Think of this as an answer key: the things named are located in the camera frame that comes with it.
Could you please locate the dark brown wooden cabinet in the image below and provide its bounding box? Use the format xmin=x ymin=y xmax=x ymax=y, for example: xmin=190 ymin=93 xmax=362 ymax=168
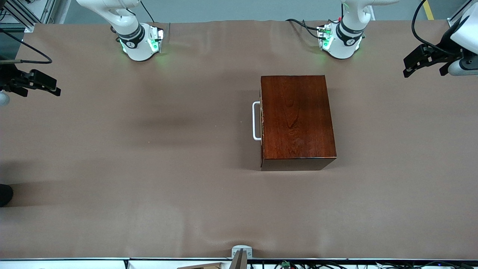
xmin=260 ymin=75 xmax=337 ymax=171

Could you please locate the grey metal camera bracket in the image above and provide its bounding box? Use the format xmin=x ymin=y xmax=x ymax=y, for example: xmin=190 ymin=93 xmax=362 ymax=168
xmin=232 ymin=245 xmax=253 ymax=269

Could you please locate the aluminium frame profile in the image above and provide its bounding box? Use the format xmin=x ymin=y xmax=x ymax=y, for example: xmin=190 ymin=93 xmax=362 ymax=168
xmin=0 ymin=0 xmax=56 ymax=33
xmin=448 ymin=0 xmax=478 ymax=27

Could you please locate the brown table cover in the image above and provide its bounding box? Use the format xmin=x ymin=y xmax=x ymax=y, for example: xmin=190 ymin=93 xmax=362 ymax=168
xmin=0 ymin=21 xmax=478 ymax=260

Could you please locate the brown board piece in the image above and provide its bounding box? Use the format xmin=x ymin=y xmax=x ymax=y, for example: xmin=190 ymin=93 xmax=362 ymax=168
xmin=177 ymin=262 xmax=224 ymax=269

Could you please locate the wooden drawer with white handle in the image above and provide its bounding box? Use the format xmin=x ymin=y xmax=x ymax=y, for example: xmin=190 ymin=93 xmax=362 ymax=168
xmin=252 ymin=77 xmax=264 ymax=168

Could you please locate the black round object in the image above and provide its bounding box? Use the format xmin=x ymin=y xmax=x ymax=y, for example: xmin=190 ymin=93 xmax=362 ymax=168
xmin=0 ymin=184 xmax=14 ymax=207

